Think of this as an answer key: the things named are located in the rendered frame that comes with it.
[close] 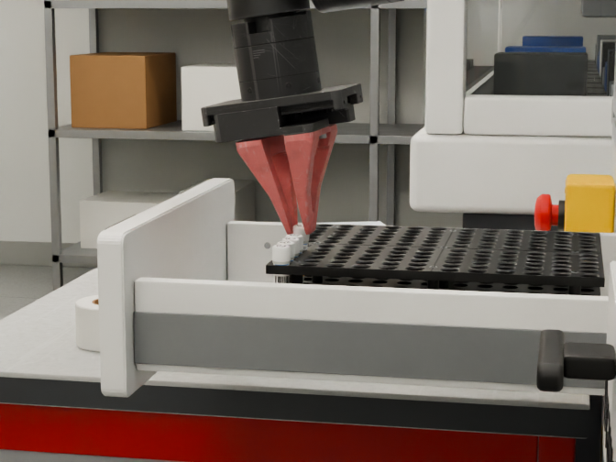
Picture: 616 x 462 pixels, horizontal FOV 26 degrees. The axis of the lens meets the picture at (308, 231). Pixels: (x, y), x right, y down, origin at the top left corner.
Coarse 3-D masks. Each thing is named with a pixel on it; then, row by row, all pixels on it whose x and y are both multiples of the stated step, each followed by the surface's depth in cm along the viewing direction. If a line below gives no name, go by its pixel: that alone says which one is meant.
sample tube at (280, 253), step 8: (272, 248) 90; (280, 248) 89; (288, 248) 89; (272, 256) 90; (280, 256) 89; (288, 256) 89; (280, 264) 89; (288, 264) 90; (280, 280) 90; (288, 280) 90
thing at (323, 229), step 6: (318, 228) 105; (324, 228) 105; (330, 228) 104; (312, 234) 102; (318, 234) 102; (324, 234) 102; (312, 240) 99; (318, 240) 99; (312, 246) 96; (306, 252) 94; (294, 258) 92; (300, 258) 92; (270, 264) 90; (270, 270) 89; (276, 270) 89; (282, 270) 89; (288, 270) 89
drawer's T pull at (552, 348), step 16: (544, 336) 65; (560, 336) 65; (544, 352) 62; (560, 352) 62; (576, 352) 63; (592, 352) 63; (608, 352) 63; (544, 368) 60; (560, 368) 60; (576, 368) 62; (592, 368) 62; (608, 368) 62; (544, 384) 60; (560, 384) 60
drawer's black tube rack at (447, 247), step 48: (336, 240) 99; (384, 240) 100; (432, 240) 99; (480, 240) 99; (528, 240) 99; (576, 240) 99; (432, 288) 89; (480, 288) 96; (528, 288) 96; (576, 288) 87
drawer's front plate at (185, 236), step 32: (192, 192) 104; (224, 192) 110; (128, 224) 89; (160, 224) 93; (192, 224) 101; (224, 224) 110; (128, 256) 86; (160, 256) 93; (192, 256) 101; (224, 256) 110; (128, 288) 87; (128, 320) 87; (128, 352) 87; (128, 384) 87
